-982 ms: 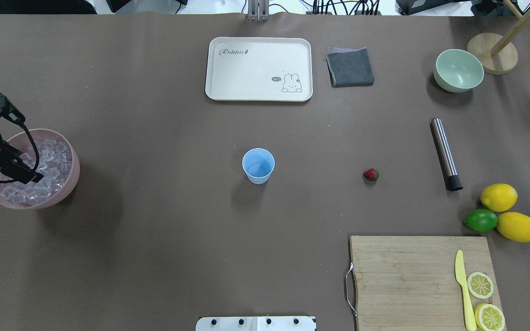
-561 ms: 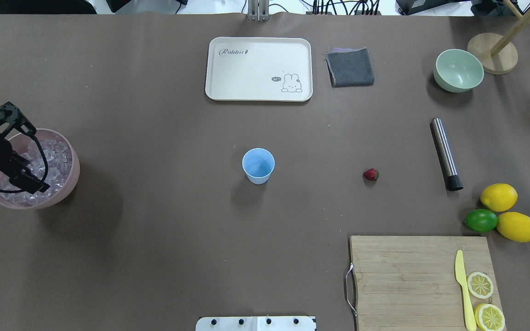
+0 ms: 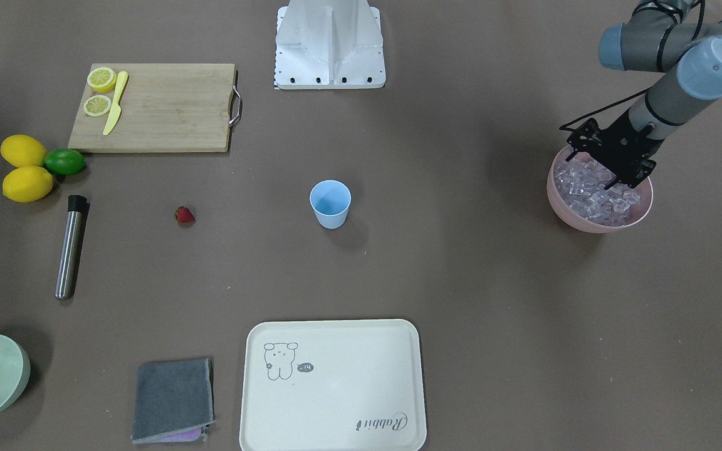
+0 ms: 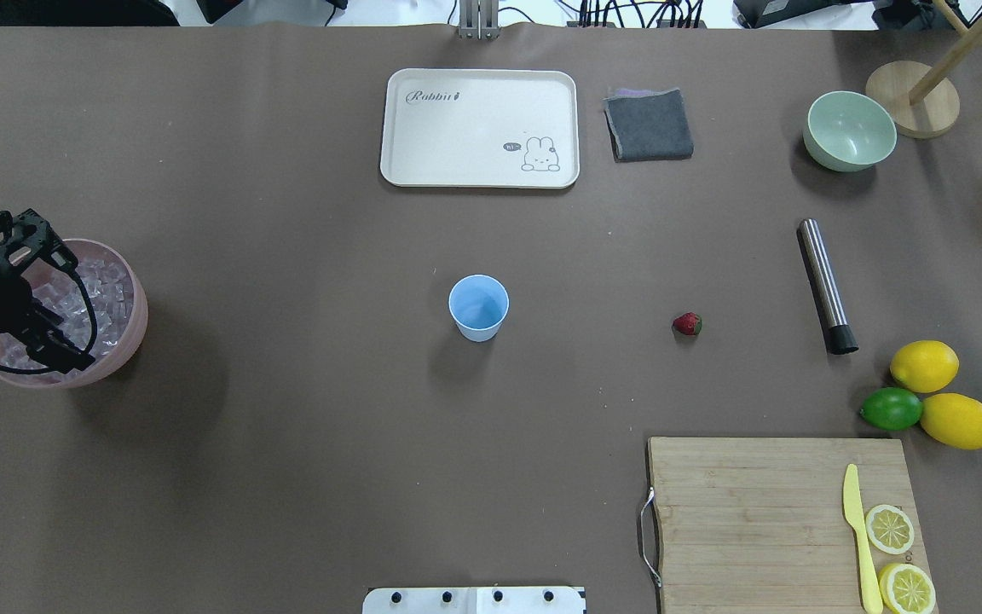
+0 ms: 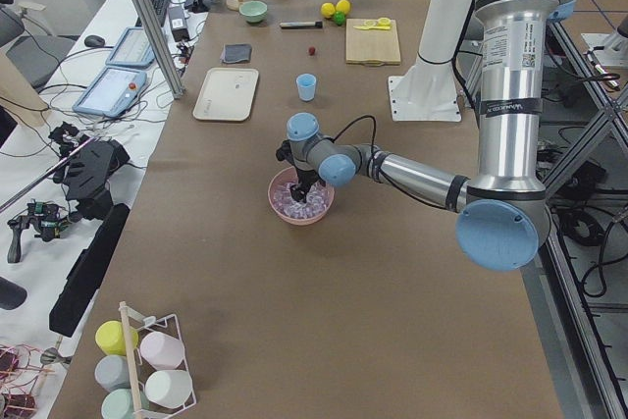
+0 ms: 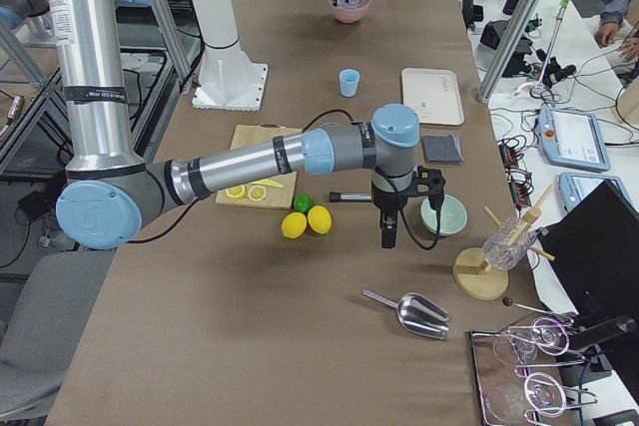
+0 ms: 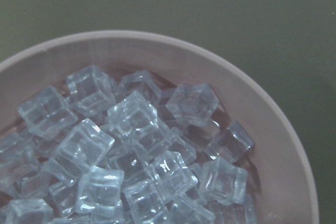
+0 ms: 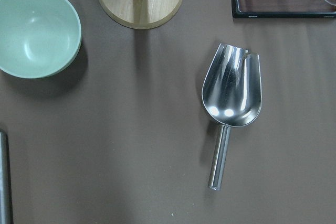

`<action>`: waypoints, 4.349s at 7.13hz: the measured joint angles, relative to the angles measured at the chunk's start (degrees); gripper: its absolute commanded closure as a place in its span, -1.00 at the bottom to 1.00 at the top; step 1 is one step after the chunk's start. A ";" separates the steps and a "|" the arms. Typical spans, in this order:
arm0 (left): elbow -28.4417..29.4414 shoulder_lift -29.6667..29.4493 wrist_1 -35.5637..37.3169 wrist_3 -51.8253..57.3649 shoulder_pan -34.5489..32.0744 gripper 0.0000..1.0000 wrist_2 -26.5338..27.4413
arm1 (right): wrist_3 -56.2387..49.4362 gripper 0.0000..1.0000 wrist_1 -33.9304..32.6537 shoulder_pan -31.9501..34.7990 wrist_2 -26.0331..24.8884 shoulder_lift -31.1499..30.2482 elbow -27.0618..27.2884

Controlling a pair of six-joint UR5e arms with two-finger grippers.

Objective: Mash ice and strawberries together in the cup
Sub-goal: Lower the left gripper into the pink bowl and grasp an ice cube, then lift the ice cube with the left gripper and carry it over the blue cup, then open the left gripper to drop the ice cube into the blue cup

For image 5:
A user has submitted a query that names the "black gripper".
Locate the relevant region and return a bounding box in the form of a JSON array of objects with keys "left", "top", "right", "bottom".
[{"left": 276, "top": 139, "right": 319, "bottom": 204}]

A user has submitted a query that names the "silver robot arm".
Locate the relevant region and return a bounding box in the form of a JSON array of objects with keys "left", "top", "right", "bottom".
[{"left": 276, "top": 0, "right": 575, "bottom": 271}]

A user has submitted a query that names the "pink bowl of ice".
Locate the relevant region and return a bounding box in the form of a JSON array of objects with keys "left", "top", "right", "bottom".
[{"left": 267, "top": 168, "right": 335, "bottom": 226}]

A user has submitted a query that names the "light blue plastic cup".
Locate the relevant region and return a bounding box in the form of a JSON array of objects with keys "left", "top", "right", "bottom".
[{"left": 295, "top": 73, "right": 317, "bottom": 102}]

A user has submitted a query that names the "pink cup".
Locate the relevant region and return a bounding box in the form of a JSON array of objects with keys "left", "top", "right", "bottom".
[{"left": 139, "top": 332, "right": 185, "bottom": 370}]

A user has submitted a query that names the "white cup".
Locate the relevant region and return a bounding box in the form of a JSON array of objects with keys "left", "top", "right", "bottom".
[{"left": 144, "top": 370, "right": 192, "bottom": 409}]

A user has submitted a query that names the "yellow cup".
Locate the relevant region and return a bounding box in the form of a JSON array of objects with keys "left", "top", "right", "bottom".
[{"left": 95, "top": 320, "right": 126, "bottom": 356}]

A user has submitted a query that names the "grey cup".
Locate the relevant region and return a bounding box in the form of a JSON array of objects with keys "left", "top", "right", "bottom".
[{"left": 94, "top": 355, "right": 131, "bottom": 393}]

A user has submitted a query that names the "mint green cup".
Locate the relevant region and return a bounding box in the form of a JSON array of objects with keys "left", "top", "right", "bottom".
[{"left": 100, "top": 389, "right": 134, "bottom": 419}]

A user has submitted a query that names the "cream rabbit tray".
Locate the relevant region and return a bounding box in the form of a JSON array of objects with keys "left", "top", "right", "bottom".
[{"left": 192, "top": 67, "right": 259, "bottom": 123}]

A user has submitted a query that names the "grey folded cloth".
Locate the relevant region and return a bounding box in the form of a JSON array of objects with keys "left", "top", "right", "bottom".
[{"left": 220, "top": 43, "right": 252, "bottom": 64}]

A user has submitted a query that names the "wooden cutting board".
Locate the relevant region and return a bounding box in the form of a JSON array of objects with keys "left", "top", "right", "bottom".
[{"left": 345, "top": 18, "right": 401, "bottom": 66}]

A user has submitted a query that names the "steel muddler black tip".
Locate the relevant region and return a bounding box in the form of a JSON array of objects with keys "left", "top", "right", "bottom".
[{"left": 280, "top": 21, "right": 323, "bottom": 30}]

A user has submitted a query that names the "yellow plastic knife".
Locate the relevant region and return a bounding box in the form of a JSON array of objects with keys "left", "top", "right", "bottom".
[{"left": 353, "top": 22, "right": 391, "bottom": 30}]

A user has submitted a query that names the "green lime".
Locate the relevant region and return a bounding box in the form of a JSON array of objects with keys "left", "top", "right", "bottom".
[{"left": 333, "top": 12, "right": 345, "bottom": 26}]

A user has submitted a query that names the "yellow lemon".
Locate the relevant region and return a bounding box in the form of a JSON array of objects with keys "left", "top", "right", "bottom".
[
  {"left": 320, "top": 2, "right": 336, "bottom": 19},
  {"left": 335, "top": 0, "right": 351, "bottom": 16}
]

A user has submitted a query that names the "mint green bowl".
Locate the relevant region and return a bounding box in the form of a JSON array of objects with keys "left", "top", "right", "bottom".
[{"left": 238, "top": 0, "right": 268, "bottom": 25}]

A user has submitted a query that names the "blue teach pendant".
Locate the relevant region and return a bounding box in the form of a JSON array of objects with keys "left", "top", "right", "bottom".
[
  {"left": 73, "top": 67, "right": 147, "bottom": 118},
  {"left": 105, "top": 26, "right": 155, "bottom": 69}
]

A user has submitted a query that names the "black long bar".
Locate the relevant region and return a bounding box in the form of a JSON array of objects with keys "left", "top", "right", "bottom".
[{"left": 48, "top": 203, "right": 130, "bottom": 338}]

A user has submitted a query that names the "black keyboard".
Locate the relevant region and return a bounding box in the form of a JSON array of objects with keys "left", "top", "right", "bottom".
[{"left": 134, "top": 0, "right": 174, "bottom": 27}]

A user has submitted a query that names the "black computer mouse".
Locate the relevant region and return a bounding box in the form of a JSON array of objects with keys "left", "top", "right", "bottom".
[{"left": 83, "top": 34, "right": 106, "bottom": 48}]

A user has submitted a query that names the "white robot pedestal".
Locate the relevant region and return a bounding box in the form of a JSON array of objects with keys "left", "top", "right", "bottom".
[{"left": 389, "top": 0, "right": 473, "bottom": 122}]

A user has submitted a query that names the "white wire cup rack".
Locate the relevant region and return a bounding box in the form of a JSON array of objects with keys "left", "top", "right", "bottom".
[{"left": 119, "top": 301, "right": 197, "bottom": 418}]

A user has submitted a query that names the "aluminium frame post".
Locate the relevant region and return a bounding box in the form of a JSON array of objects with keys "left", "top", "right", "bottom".
[{"left": 131, "top": 0, "right": 184, "bottom": 99}]

